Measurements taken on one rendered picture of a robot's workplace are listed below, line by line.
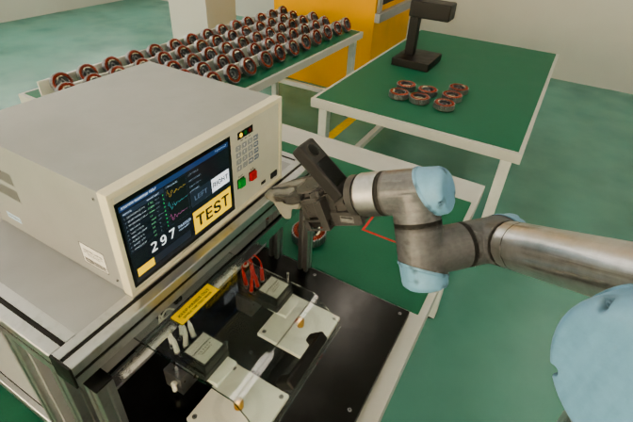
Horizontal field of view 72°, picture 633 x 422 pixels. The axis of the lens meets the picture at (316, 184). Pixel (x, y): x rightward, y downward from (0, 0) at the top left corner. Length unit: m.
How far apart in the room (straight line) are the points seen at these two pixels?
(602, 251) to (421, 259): 0.24
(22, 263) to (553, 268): 0.84
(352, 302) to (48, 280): 0.72
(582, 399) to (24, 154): 0.77
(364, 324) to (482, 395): 1.01
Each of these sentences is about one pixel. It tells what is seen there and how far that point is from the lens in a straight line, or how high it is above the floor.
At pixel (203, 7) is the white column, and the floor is 0.71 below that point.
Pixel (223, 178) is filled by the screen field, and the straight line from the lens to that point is 0.84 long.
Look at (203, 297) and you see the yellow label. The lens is 0.83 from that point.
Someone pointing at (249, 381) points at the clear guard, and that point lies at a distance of 0.72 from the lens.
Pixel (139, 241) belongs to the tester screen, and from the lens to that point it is 0.74.
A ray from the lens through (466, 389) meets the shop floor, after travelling 2.09.
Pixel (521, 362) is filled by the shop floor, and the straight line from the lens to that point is 2.26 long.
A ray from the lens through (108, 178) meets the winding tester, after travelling 0.71.
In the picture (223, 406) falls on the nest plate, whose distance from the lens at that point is 1.03.
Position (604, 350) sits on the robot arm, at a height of 1.42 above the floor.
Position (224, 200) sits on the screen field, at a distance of 0.87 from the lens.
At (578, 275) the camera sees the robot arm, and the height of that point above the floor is 1.32.
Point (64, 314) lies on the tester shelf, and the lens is 0.81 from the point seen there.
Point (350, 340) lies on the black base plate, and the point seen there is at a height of 0.77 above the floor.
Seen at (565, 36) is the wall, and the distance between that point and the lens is 5.81.
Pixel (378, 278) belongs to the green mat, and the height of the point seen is 0.75.
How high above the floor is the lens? 1.68
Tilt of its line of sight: 34 degrees down
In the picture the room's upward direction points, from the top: 3 degrees clockwise
